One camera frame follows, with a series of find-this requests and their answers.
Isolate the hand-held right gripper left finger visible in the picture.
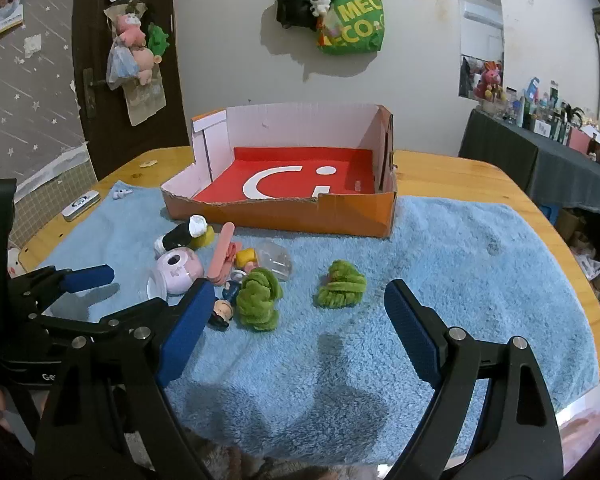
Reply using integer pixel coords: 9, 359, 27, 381
32, 279, 216, 480

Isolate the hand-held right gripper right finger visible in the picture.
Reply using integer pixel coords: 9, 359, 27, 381
384, 279, 565, 480

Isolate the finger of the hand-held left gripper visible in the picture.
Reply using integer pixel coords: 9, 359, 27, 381
7, 264, 116, 317
27, 299, 182, 347

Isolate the black-haired blue figurine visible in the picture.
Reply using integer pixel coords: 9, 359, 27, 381
207, 270, 242, 333

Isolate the clear plastic capsule half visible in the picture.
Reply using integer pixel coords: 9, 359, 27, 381
146, 266, 170, 303
254, 240, 295, 281

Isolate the pink toy camera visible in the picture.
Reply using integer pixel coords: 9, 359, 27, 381
155, 248, 205, 295

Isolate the green pipe cleaner bundle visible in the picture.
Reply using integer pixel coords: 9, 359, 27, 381
236, 267, 284, 332
315, 260, 368, 308

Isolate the pink plastic clip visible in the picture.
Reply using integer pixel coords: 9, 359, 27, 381
210, 222, 243, 286

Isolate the yellow-haired pink figurine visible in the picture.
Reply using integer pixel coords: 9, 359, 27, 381
232, 247, 261, 273

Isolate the black and white doll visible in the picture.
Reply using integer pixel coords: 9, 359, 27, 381
154, 215, 209, 256

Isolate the orange cardboard box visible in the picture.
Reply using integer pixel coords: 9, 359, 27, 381
161, 102, 398, 238

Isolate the silver remote device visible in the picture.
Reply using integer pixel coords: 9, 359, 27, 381
62, 191, 101, 222

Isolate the light blue towel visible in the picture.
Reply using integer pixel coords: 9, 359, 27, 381
40, 180, 600, 466

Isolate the desk with dark cloth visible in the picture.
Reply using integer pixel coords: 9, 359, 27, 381
457, 108, 600, 221

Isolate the clear plastic bag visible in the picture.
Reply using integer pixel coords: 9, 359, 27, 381
106, 42, 141, 91

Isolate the pink pig plush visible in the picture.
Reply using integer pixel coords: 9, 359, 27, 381
132, 47, 163, 83

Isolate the dark brown door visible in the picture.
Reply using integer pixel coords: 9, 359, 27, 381
72, 0, 191, 181

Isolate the green plush toy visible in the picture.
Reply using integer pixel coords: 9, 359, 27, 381
147, 22, 171, 56

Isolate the pink plush toy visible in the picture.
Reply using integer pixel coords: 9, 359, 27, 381
115, 12, 146, 46

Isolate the pink box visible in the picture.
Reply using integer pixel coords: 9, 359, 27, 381
567, 127, 600, 153

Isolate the row of cosmetic bottles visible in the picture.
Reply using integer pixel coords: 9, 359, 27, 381
505, 77, 600, 176

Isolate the door handle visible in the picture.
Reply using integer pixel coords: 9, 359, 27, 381
82, 67, 103, 121

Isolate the green snack bag on wall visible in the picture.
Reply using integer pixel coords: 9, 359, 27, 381
316, 0, 386, 56

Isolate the wall mirror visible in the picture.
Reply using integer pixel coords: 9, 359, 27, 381
452, 0, 506, 103

